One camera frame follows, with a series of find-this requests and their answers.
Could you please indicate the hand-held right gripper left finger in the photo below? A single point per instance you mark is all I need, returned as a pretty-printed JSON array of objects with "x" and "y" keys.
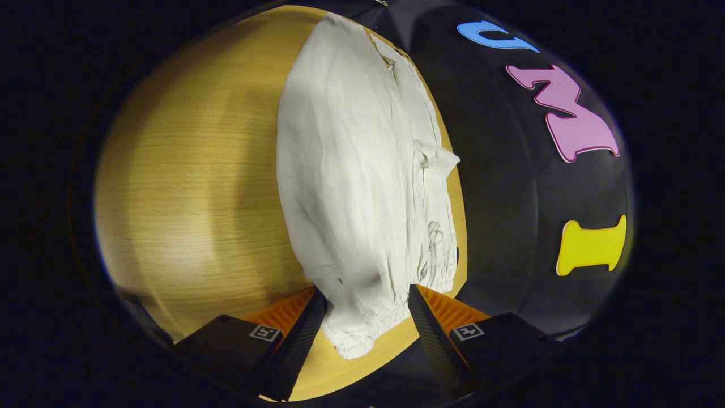
[{"x": 300, "y": 340}]

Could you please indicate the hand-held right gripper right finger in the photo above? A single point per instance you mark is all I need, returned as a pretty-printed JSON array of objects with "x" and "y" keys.
[{"x": 433, "y": 340}]

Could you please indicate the white jeans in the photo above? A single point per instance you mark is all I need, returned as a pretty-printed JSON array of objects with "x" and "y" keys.
[{"x": 351, "y": 170}]

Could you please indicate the black backdrop cloth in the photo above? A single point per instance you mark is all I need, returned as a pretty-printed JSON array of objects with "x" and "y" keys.
[{"x": 498, "y": 198}]

